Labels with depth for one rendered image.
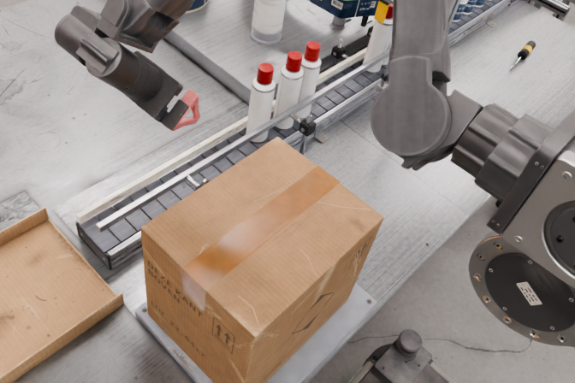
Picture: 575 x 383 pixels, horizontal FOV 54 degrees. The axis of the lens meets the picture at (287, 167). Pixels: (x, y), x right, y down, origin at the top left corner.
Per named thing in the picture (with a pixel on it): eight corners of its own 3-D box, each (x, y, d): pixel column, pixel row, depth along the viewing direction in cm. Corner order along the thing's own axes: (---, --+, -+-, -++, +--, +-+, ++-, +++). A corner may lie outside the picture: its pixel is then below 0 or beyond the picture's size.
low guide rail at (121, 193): (399, 33, 169) (400, 27, 168) (402, 35, 169) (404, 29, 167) (77, 220, 109) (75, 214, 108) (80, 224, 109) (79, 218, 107)
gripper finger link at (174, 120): (189, 88, 95) (160, 67, 87) (219, 109, 93) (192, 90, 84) (165, 120, 95) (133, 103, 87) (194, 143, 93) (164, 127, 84)
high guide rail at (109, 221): (424, 30, 162) (426, 26, 161) (428, 32, 162) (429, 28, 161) (96, 228, 103) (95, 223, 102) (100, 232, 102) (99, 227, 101)
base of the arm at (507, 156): (496, 238, 57) (555, 156, 48) (429, 191, 60) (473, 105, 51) (534, 194, 61) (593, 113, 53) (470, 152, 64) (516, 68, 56)
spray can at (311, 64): (299, 103, 144) (312, 35, 129) (313, 114, 142) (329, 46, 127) (284, 111, 141) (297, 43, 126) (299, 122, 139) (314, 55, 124)
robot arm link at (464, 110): (495, 114, 54) (500, 121, 58) (408, 60, 58) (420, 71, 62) (438, 192, 56) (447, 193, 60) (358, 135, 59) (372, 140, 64)
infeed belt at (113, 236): (486, -8, 205) (491, -17, 202) (506, 3, 202) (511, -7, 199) (81, 237, 113) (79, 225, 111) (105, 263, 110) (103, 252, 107)
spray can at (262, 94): (257, 125, 136) (266, 55, 121) (271, 137, 134) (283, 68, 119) (240, 134, 133) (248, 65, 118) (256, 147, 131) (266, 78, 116)
